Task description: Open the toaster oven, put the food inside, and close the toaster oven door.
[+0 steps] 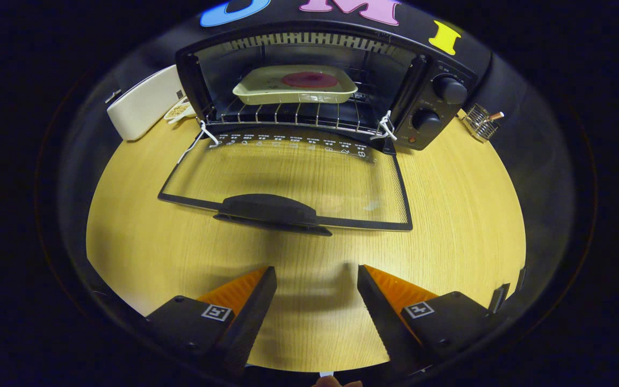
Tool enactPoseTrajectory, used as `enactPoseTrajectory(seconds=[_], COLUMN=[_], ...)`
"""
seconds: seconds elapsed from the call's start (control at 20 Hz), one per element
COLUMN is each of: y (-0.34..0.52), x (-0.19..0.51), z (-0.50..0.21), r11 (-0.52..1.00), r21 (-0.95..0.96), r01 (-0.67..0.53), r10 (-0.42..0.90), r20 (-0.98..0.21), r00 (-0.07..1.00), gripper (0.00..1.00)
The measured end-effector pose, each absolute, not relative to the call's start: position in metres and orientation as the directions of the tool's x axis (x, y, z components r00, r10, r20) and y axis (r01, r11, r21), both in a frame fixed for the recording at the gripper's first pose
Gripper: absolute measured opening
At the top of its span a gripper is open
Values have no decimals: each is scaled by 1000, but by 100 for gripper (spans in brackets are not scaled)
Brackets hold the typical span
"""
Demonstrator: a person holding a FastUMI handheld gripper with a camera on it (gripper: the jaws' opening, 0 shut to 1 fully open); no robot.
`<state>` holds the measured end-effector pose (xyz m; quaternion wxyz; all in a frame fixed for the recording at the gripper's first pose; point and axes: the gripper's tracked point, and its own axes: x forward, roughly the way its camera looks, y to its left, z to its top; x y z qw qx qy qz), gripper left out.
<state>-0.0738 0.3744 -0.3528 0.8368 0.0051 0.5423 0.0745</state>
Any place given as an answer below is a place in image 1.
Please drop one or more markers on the small white clip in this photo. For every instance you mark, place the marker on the small white clip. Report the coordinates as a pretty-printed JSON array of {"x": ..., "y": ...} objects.
[{"x": 113, "y": 96}]

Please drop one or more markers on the white bread toaster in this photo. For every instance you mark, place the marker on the white bread toaster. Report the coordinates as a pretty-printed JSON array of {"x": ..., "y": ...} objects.
[{"x": 143, "y": 105}]

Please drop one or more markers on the black table edge bracket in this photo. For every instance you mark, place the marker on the black table edge bracket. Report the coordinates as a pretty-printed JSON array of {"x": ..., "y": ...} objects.
[
  {"x": 520, "y": 278},
  {"x": 499, "y": 299}
]

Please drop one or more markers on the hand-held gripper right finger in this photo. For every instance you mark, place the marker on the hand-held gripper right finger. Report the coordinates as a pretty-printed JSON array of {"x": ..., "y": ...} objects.
[{"x": 382, "y": 320}]

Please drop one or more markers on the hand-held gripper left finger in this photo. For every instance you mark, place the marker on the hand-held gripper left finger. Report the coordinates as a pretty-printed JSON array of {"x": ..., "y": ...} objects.
[{"x": 247, "y": 322}]

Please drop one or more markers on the pink ham slice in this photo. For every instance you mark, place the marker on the pink ham slice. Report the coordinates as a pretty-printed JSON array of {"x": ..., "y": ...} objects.
[{"x": 309, "y": 79}]

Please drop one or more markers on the striped stick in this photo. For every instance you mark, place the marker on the striped stick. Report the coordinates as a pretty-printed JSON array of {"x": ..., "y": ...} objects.
[{"x": 496, "y": 115}]

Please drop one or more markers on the cream square plate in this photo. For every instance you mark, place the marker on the cream square plate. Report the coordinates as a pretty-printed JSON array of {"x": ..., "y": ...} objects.
[{"x": 266, "y": 86}]

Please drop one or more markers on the small dish of nuts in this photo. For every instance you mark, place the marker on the small dish of nuts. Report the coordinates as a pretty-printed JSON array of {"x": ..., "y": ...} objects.
[{"x": 178, "y": 111}]

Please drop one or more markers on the black toaster oven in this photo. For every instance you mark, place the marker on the black toaster oven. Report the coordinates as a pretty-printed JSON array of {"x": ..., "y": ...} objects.
[{"x": 422, "y": 94}]

